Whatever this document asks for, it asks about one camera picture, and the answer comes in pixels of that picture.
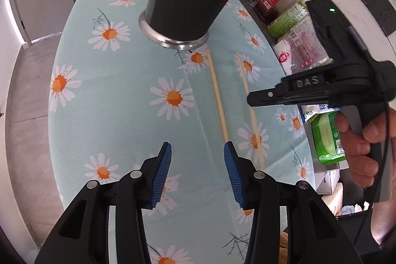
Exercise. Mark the white crumpled tissue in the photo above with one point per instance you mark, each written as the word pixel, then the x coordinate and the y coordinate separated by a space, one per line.
pixel 349 208

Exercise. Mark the daisy print tablecloth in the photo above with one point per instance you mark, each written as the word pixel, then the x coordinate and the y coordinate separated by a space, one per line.
pixel 123 103

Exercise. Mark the white red logo sugar bag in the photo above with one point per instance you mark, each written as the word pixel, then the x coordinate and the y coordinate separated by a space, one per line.
pixel 284 58

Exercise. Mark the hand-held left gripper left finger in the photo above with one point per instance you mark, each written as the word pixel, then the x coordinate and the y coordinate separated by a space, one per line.
pixel 161 174

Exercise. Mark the bright green food packet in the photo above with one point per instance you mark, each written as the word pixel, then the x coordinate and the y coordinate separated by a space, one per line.
pixel 328 140

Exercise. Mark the person's right forearm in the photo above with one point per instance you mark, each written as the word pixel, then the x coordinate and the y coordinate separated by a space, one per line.
pixel 383 220

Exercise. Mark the pale wooden chopstick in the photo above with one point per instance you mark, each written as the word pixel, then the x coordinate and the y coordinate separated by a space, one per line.
pixel 218 97
pixel 257 134

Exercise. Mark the white and blue salt bag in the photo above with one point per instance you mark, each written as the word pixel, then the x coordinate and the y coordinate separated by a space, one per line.
pixel 309 112

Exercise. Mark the clear pink print packet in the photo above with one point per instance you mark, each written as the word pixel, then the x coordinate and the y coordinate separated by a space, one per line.
pixel 306 44

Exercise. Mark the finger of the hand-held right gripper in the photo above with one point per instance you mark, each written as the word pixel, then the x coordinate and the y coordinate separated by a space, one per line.
pixel 269 97

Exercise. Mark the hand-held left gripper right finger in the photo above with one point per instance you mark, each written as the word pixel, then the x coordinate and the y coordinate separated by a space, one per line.
pixel 233 174

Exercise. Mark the person's right hand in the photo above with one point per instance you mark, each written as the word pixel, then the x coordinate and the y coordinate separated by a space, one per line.
pixel 355 148

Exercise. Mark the white cardboard box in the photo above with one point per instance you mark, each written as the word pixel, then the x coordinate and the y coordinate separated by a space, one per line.
pixel 328 182

